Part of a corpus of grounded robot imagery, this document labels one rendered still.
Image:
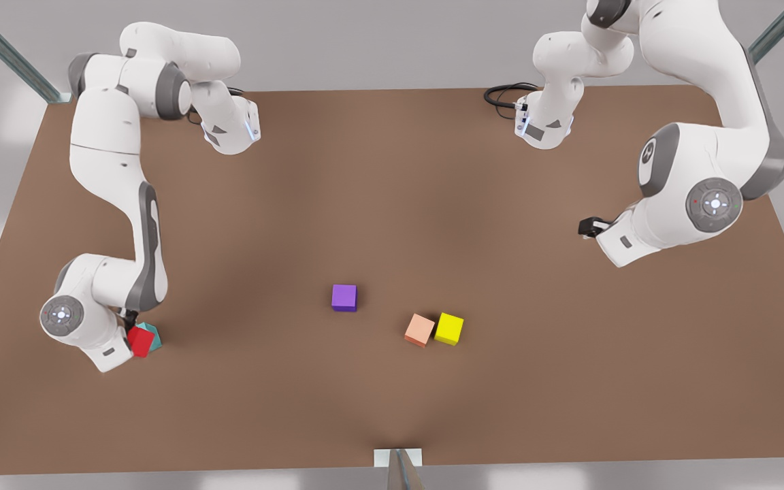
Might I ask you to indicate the red wooden cube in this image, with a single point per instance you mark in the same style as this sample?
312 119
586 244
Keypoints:
140 341

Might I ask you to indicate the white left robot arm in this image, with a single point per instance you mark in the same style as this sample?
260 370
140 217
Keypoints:
698 156

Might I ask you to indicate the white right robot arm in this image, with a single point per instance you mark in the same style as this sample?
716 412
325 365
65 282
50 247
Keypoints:
106 143

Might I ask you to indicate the teal blue wooden cube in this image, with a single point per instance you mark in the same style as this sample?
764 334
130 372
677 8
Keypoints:
154 338

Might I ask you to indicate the yellow wooden cube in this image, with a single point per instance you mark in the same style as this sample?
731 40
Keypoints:
448 329

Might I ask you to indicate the salmon orange wooden cube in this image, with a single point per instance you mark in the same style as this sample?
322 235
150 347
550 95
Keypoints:
420 329

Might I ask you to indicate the purple wooden cube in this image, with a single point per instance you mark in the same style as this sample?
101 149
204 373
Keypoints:
344 297

